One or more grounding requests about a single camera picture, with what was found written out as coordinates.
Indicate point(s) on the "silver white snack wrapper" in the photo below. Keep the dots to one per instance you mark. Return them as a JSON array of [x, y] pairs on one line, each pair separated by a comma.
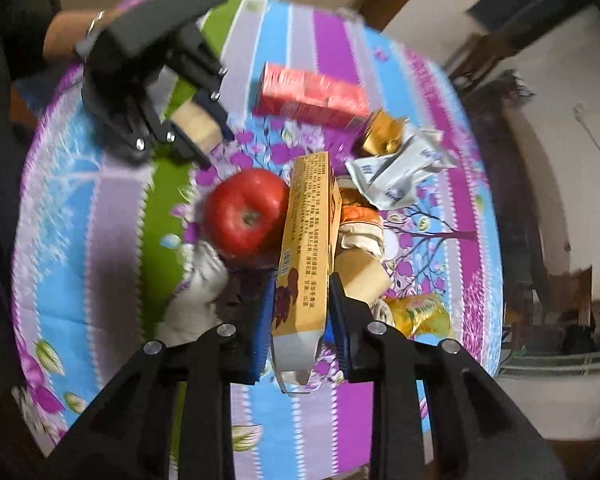
[[400, 170]]

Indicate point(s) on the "yellow carton box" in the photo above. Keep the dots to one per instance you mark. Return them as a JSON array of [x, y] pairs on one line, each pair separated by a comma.
[[305, 220]]

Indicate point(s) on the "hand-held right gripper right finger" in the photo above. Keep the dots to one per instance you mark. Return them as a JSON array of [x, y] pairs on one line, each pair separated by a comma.
[[339, 325]]

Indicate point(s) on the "yellow snack wrapper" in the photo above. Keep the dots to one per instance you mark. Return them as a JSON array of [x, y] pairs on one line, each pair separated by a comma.
[[420, 315]]

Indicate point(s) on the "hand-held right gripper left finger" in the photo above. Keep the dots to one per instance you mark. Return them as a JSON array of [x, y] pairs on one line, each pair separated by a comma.
[[260, 330]]

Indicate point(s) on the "striped floral tablecloth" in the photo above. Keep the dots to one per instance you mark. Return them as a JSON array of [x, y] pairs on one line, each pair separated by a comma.
[[120, 240]]

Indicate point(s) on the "red carton box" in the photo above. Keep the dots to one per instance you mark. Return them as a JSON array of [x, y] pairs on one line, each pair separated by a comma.
[[310, 95]]

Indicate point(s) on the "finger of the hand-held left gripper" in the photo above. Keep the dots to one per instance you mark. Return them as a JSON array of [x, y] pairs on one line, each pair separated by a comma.
[[195, 157], [216, 110]]

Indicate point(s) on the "person's left forearm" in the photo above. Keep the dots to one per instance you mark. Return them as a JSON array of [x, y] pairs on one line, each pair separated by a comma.
[[65, 35]]

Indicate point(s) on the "orange print paper cup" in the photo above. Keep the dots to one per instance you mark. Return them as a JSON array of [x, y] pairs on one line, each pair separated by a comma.
[[360, 212]]

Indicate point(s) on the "gold foil wrapper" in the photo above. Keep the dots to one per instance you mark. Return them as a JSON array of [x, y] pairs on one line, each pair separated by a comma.
[[380, 135]]

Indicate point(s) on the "red apple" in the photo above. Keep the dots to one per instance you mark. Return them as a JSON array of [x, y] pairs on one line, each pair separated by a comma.
[[245, 215]]

